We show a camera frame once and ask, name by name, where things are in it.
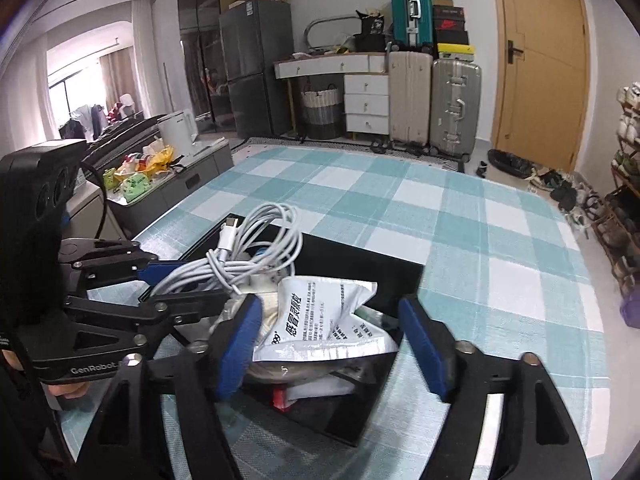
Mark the grey refrigerator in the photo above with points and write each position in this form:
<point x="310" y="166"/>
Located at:
<point x="257" y="70"/>

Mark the brown shoe box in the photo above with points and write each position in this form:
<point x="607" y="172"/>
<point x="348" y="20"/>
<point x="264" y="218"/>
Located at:
<point x="447" y="1"/>

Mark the white and red packet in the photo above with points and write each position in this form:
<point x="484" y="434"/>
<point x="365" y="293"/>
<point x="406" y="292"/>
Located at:
<point x="320" y="391"/>

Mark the white wardrobe panel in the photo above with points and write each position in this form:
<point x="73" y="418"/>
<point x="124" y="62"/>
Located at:
<point x="166" y="60"/>

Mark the woven laundry basket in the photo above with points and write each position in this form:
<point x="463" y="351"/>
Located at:
<point x="322" y="112"/>

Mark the hanging clothes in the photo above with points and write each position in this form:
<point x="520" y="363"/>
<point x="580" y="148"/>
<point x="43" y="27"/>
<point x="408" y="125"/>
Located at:
<point x="87" y="120"/>

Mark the beige suitcase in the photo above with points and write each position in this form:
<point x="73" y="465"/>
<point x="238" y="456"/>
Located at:
<point x="410" y="100"/>

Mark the wooden door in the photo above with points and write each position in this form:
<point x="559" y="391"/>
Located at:
<point x="545" y="70"/>

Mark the black bag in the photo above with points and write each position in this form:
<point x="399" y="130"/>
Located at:
<point x="370" y="30"/>

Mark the brown curtain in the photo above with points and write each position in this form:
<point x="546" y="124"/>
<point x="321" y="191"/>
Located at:
<point x="116" y="85"/>

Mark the grey low cabinet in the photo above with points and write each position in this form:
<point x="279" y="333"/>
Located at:
<point x="190" y="180"/>

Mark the teal suitcase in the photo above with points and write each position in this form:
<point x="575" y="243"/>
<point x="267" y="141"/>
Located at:
<point x="412" y="10"/>

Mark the red and white clothes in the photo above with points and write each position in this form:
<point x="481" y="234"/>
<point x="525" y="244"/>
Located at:
<point x="122" y="107"/>

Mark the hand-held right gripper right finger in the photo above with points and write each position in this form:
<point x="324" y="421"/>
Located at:
<point x="425" y="350"/>

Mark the white kettle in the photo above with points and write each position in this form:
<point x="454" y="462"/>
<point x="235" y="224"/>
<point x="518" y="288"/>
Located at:
<point x="176" y="135"/>

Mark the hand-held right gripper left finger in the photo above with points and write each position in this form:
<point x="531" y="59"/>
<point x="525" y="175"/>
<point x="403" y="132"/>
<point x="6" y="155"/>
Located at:
<point x="240" y="350"/>

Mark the curved metal frame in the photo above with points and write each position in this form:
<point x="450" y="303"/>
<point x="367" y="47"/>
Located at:
<point x="325" y="21"/>

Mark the yellow plastic bag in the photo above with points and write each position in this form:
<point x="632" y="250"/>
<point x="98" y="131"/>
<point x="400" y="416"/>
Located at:
<point x="161" y="159"/>

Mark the person's left hand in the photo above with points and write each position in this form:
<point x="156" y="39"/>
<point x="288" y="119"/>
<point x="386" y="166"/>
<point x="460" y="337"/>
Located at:
<point x="70" y="391"/>

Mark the white side cabinet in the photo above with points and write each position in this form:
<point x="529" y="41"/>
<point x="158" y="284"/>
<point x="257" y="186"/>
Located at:
<point x="85" y="200"/>

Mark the teal checked tablecloth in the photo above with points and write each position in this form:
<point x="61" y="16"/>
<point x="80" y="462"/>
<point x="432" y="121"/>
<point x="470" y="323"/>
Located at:
<point x="450" y="220"/>

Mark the white curtain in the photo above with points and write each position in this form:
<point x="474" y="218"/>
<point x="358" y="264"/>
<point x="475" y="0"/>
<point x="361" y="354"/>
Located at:
<point x="142" y="60"/>

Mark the stack of shoe boxes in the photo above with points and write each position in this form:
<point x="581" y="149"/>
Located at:
<point x="456" y="51"/>

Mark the white desk with drawers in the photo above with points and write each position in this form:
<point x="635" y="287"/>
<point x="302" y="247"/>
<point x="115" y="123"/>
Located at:
<point x="367" y="100"/>

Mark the black ribbed object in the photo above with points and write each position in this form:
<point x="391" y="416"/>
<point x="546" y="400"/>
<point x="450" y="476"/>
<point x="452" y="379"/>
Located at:
<point x="125" y="137"/>

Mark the purple cloth bag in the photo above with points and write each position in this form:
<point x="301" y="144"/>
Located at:
<point x="631" y="310"/>

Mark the green snack packet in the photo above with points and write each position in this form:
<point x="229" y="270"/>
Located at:
<point x="136" y="186"/>

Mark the black cardboard box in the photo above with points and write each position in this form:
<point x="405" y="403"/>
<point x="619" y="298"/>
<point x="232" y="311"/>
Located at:
<point x="345" y="260"/>

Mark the shoe rack with shoes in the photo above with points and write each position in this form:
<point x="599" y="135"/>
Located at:
<point x="629" y="130"/>

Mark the scattered loose shoes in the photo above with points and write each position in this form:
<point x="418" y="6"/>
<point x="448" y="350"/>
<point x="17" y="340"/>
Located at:
<point x="565" y="190"/>

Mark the dark glass cabinet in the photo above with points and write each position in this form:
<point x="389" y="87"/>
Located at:
<point x="200" y="50"/>

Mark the silver suitcase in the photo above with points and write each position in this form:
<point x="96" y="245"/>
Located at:
<point x="455" y="110"/>

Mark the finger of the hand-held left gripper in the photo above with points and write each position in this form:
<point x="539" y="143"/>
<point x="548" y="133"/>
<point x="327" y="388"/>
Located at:
<point x="170" y="310"/>
<point x="157" y="271"/>

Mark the white medicine packet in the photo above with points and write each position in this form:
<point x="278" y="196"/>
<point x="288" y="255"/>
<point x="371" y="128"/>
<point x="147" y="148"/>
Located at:
<point x="325" y="320"/>

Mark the black red logo shoe box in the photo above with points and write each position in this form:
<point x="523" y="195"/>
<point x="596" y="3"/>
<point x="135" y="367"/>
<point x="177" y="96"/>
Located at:
<point x="450" y="23"/>

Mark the black trash bin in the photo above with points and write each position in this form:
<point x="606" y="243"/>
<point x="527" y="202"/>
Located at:
<point x="510" y="164"/>

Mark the wooden shoe rack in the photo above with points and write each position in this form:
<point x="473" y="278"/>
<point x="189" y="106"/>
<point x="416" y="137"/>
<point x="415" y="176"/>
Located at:
<point x="622" y="210"/>

